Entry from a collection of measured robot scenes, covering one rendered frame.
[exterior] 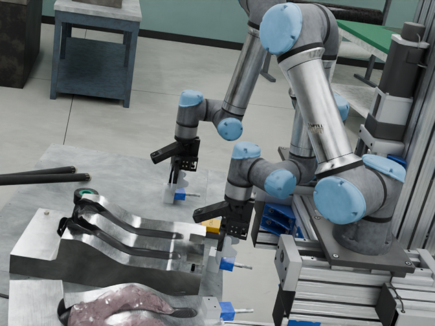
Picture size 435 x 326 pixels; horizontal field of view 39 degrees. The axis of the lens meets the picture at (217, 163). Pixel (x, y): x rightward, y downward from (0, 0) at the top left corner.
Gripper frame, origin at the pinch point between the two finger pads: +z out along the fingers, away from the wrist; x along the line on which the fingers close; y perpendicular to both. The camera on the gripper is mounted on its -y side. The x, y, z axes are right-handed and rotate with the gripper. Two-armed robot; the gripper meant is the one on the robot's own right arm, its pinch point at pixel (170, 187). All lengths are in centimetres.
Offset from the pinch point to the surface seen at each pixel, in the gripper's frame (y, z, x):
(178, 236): -2.6, -4.0, -38.5
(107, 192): -21.0, 4.7, 2.6
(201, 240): 4.5, -2.6, -37.8
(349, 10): 266, -2, 488
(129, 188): -13.5, 4.7, 6.7
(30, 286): -41, -6, -68
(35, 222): -43, -1, -31
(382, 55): 214, 2, 282
